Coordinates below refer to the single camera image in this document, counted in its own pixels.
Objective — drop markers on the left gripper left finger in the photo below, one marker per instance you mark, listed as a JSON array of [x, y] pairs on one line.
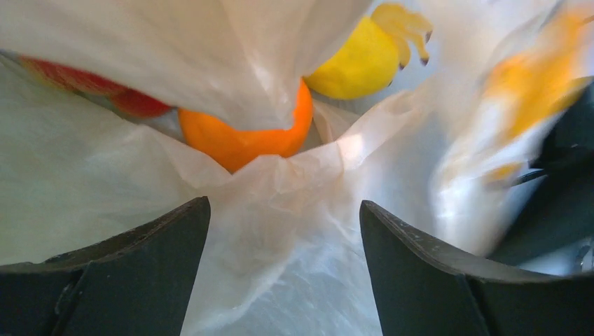
[[138, 282]]

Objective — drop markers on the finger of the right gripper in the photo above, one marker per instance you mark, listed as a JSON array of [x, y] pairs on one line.
[[559, 211]]

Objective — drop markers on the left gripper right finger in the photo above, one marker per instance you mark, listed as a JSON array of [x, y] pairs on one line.
[[424, 286]]

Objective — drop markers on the translucent orange plastic bag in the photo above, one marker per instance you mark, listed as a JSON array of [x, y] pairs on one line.
[[284, 252]]

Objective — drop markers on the fake red cherry bunch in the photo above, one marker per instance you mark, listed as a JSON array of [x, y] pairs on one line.
[[127, 100]]

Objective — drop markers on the fake orange fruit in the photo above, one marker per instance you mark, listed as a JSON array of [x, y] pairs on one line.
[[233, 149]]

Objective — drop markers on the fake yellow lemon in bag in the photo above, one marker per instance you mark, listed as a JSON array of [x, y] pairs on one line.
[[364, 65]]

